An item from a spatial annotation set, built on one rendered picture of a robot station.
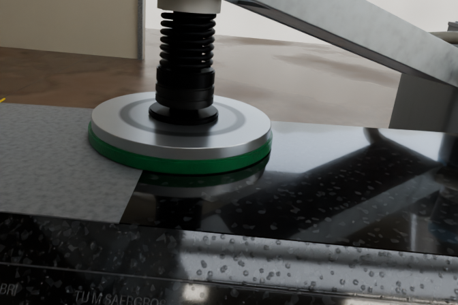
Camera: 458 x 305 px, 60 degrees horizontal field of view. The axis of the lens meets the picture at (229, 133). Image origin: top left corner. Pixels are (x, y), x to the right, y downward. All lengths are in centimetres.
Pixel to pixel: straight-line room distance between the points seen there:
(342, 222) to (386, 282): 6
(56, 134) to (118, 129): 9
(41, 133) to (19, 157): 7
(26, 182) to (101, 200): 7
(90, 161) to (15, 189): 8
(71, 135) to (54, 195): 14
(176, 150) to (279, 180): 11
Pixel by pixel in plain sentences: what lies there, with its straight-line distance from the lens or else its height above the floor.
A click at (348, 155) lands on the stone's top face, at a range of 49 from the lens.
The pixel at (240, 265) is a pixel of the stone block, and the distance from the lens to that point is 31.
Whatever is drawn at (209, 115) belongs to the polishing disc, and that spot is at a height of 84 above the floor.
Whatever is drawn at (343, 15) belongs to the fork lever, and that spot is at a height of 96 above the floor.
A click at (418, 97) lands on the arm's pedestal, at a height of 68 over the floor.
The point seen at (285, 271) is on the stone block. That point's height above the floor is 79.
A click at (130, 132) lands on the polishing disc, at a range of 42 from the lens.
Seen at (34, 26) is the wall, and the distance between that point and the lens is 578.
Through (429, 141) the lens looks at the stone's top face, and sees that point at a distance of 62.
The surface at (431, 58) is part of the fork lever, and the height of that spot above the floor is 91.
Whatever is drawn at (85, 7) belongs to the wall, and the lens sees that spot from 550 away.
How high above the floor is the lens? 98
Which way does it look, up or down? 20 degrees down
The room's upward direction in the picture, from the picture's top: 5 degrees clockwise
